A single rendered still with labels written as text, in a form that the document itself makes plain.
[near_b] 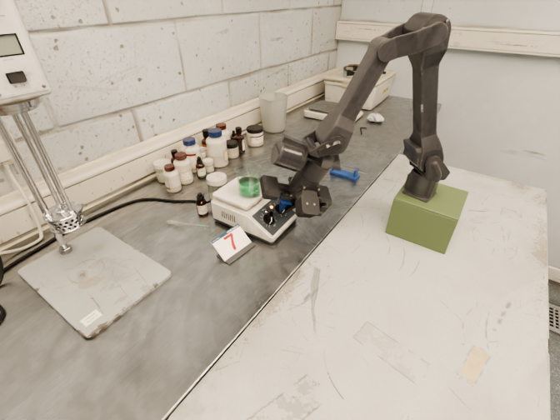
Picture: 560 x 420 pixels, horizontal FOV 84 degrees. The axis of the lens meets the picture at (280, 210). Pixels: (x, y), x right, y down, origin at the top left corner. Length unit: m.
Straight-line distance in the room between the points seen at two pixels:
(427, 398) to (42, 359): 0.66
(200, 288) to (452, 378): 0.50
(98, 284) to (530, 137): 2.01
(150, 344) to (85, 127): 0.65
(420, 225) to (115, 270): 0.72
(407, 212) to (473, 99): 1.31
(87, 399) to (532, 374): 0.73
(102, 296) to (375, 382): 0.55
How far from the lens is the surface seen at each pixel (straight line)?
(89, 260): 0.87
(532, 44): 1.97
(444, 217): 0.82
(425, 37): 0.67
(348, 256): 0.79
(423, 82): 0.71
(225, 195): 0.84
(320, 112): 1.64
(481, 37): 1.97
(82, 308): 0.76
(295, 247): 0.79
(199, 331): 0.66
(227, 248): 0.78
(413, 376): 0.64
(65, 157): 1.06
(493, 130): 2.10
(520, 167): 2.17
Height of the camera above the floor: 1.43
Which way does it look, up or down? 35 degrees down
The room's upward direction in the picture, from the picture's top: straight up
